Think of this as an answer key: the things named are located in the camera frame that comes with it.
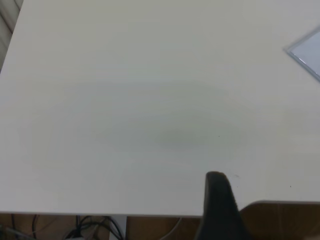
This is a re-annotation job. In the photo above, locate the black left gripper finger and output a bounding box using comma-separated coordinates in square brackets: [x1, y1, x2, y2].
[193, 171, 255, 240]

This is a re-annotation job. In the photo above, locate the clear zip bag green closure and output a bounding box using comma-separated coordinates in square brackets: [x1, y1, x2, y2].
[283, 24, 320, 84]

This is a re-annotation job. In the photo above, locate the white table leg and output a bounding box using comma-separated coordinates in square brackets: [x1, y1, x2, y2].
[109, 215, 128, 240]

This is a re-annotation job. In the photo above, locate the thin white cable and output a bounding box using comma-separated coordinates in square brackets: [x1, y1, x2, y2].
[159, 216, 183, 238]

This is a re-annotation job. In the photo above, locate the black cable bundle under table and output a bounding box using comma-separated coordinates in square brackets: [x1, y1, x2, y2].
[63, 214, 125, 240]

